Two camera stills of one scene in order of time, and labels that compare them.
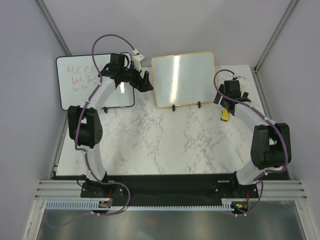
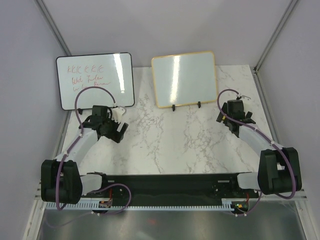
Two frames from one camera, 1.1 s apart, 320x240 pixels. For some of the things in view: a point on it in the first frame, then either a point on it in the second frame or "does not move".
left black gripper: [139, 80] to [117, 132]
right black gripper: [218, 96] to [224, 108]
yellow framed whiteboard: [184, 79] does not move
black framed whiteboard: [77, 81] does not move
